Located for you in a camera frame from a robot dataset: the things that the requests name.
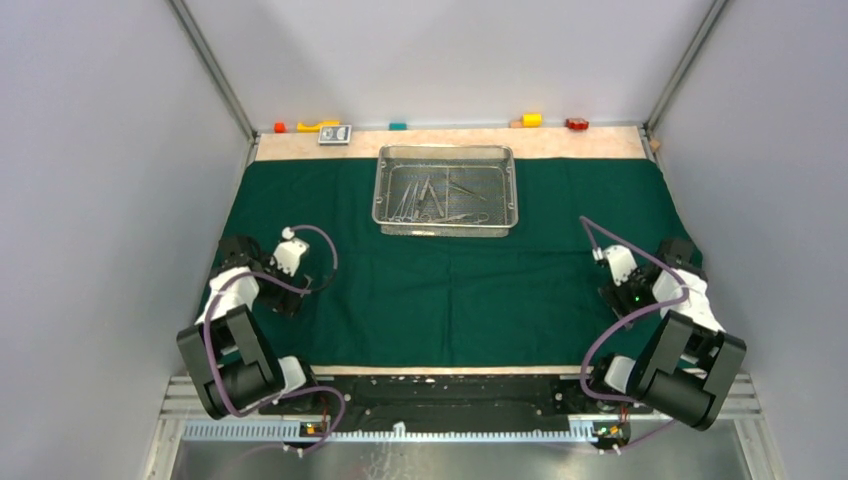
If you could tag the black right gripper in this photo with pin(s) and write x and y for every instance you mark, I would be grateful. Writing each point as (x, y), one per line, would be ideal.
(616, 295)

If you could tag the metal mesh instrument tray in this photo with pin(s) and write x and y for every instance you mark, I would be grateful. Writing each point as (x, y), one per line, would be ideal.
(485, 169)

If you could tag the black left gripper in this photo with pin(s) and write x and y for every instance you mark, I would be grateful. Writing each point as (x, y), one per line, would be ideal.
(283, 302)

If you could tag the yellow wooden block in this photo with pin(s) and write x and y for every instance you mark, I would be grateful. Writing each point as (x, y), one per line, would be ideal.
(531, 120)

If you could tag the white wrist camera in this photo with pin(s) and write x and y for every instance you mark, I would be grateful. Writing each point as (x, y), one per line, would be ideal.
(289, 252)
(620, 261)

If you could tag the red toy block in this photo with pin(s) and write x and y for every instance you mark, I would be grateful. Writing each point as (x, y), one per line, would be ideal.
(576, 123)

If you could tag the yellow toy piece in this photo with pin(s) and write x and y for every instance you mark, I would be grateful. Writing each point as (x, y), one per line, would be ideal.
(302, 127)

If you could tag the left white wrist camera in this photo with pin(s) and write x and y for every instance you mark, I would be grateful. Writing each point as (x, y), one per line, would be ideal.
(289, 252)

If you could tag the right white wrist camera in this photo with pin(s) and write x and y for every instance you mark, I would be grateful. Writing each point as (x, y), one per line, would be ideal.
(620, 261)

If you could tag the surgical scissors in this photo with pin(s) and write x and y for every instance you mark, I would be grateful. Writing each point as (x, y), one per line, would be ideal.
(462, 218)

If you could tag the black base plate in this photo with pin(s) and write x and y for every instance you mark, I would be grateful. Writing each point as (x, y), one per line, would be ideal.
(427, 420)

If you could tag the playing card box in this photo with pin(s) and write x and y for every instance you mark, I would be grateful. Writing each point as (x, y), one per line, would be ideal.
(333, 135)

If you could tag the dark green surgical drape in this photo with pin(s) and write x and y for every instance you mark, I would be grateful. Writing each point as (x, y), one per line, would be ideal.
(530, 298)

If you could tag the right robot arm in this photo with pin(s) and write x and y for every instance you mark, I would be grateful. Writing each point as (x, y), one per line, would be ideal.
(690, 363)

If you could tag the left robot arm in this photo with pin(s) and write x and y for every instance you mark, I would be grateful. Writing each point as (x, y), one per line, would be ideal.
(224, 351)

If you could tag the steel tweezers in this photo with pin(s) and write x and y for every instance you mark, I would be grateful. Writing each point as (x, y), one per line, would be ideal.
(463, 190)

